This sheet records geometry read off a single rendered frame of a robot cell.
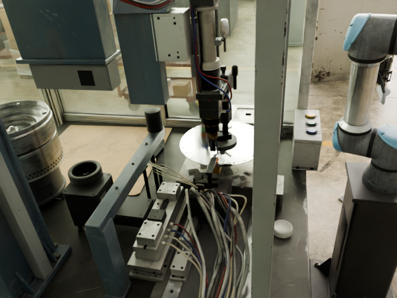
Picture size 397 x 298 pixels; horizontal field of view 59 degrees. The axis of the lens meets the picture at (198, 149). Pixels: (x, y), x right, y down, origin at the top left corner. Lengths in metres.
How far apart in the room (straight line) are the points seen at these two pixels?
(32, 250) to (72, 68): 0.56
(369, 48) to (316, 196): 1.55
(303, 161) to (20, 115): 1.17
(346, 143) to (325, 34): 2.96
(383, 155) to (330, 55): 3.05
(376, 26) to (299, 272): 0.77
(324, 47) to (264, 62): 3.87
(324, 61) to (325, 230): 2.50
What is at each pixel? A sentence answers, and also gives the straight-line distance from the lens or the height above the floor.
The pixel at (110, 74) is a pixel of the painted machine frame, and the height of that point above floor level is 1.28.
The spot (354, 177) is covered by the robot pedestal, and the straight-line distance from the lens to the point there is 1.56.
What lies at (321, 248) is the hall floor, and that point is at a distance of 2.27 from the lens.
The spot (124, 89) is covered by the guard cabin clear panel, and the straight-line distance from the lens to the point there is 1.93.
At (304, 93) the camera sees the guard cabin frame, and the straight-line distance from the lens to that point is 1.71.
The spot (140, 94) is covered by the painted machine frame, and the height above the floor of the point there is 1.25.
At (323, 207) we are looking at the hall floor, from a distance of 2.53.
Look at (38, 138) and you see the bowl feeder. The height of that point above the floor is 1.05.
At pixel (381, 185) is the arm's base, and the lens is 1.50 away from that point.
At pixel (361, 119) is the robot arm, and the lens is 1.39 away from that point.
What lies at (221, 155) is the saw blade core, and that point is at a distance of 1.26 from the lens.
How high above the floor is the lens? 1.65
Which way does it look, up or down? 32 degrees down
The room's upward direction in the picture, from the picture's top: 5 degrees counter-clockwise
